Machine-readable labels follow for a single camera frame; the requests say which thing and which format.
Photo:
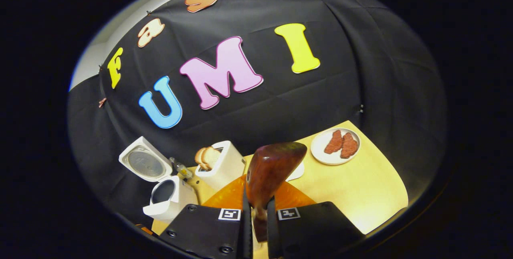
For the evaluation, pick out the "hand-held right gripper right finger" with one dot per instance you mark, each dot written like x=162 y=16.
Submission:
x=272 y=235

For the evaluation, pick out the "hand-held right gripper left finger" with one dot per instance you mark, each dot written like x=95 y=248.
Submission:
x=245 y=235

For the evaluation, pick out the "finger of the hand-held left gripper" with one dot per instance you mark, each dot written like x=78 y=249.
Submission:
x=145 y=229

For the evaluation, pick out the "white rice cooker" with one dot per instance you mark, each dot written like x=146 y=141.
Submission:
x=180 y=199

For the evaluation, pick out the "brown wooden spoon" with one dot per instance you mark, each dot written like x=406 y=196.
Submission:
x=272 y=166

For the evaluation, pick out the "white divided bean dish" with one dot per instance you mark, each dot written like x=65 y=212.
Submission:
x=296 y=173

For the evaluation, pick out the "small glass bottle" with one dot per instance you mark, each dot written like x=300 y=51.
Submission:
x=181 y=168

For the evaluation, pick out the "white toaster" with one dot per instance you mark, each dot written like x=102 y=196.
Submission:
x=224 y=166

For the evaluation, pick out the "toast bread slice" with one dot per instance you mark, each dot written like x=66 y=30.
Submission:
x=211 y=156
x=199 y=158

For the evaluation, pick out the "white round plate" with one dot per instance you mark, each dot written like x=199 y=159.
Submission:
x=318 y=150

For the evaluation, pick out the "red meat piece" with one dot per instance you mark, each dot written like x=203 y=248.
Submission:
x=333 y=142
x=349 y=146

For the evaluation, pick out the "pink clip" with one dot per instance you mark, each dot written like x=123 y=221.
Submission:
x=102 y=102

